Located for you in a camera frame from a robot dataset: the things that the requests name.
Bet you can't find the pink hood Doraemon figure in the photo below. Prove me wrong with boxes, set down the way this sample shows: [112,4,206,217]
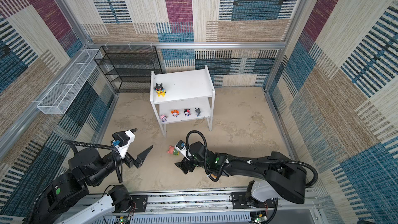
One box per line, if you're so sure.
[160,114,167,123]

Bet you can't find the orange crab hood Doraemon figure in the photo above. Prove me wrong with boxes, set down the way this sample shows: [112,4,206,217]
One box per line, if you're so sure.
[171,110,179,118]

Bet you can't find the red hat Doraemon figure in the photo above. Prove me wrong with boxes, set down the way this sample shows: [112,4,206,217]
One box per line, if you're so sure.
[184,109,191,117]

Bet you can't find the grey hood Doraemon figure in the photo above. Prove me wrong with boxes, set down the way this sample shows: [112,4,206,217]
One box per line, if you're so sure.
[195,108,201,117]

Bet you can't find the black blue Luxray figure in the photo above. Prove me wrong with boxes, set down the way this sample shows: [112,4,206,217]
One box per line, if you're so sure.
[154,83,166,97]

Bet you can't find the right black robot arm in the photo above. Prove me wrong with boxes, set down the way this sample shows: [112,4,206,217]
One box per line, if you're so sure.
[174,131,318,205]

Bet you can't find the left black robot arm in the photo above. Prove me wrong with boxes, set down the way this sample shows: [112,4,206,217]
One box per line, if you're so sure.
[23,140,153,224]

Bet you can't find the white two-tier shelf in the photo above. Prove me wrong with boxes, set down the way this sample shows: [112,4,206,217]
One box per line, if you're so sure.
[150,66,216,137]

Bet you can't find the pink green cactus figure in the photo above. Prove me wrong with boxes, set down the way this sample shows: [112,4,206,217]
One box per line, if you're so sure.
[167,145,180,156]

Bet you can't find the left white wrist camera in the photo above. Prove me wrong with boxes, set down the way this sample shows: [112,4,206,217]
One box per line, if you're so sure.
[112,129,137,159]

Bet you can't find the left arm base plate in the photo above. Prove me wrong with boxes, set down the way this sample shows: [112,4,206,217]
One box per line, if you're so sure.
[115,195,148,215]

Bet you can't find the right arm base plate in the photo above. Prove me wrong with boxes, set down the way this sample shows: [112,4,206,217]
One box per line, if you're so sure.
[229,191,276,209]

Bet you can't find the black wire mesh rack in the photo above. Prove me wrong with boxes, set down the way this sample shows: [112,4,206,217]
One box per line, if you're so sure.
[94,46,164,93]

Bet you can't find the white wire mesh basket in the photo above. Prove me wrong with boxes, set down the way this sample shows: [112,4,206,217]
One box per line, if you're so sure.
[37,49,98,115]

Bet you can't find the aluminium mounting rail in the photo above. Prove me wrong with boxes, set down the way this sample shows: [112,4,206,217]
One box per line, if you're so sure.
[95,187,328,224]

